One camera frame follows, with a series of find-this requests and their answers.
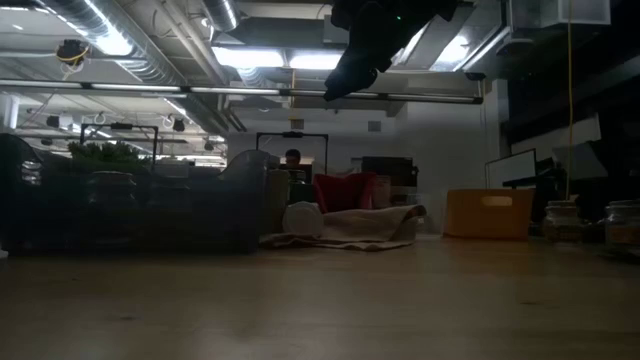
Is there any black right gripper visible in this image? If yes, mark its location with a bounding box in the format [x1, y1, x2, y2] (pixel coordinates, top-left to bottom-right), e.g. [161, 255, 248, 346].
[323, 0, 459, 103]

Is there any white-lid spice jar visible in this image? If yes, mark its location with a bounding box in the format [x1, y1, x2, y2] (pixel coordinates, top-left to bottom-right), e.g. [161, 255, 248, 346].
[282, 200, 325, 237]

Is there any dark grey plastic bin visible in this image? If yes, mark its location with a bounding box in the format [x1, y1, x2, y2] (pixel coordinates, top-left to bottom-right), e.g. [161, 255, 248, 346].
[0, 132, 274, 256]

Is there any ceiling light panel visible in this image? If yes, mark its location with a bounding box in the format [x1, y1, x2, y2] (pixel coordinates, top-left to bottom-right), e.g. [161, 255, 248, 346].
[288, 49, 346, 71]
[212, 45, 286, 69]

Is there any black monitor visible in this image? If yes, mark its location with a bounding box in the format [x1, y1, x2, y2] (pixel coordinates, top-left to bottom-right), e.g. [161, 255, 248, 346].
[360, 155, 417, 187]

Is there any long silver light bar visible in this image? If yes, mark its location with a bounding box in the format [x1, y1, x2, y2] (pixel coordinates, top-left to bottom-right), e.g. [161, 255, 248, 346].
[0, 78, 485, 105]

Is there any red cloth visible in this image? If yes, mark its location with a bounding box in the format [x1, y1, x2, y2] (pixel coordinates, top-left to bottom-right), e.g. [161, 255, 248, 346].
[312, 172, 379, 215]

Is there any teal plastic bin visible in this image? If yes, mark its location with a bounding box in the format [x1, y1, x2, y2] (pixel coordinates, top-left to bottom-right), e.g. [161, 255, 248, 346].
[290, 182, 316, 206]

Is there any clear plastic bin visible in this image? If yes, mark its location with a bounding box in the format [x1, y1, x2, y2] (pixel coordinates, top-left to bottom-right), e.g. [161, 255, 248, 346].
[372, 173, 426, 210]

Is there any white screen monitor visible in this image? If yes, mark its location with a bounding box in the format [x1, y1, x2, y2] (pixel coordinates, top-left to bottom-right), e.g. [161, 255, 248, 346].
[483, 148, 539, 190]

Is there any orange plastic bin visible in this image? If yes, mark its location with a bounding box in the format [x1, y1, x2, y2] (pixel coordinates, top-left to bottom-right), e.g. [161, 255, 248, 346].
[443, 188, 535, 240]

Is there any green artificial plant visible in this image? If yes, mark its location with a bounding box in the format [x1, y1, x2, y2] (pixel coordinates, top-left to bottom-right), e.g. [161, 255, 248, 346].
[67, 141, 151, 162]

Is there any silver round air duct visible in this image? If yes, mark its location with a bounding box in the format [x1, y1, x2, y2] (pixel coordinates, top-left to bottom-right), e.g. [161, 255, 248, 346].
[199, 0, 242, 32]

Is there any silver ribbed air duct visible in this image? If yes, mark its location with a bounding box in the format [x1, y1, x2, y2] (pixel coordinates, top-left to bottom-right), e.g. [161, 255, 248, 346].
[42, 0, 224, 86]

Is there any black ceiling device yellow cable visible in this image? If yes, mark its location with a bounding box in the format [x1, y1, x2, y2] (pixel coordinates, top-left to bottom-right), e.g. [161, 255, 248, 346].
[54, 38, 91, 69]

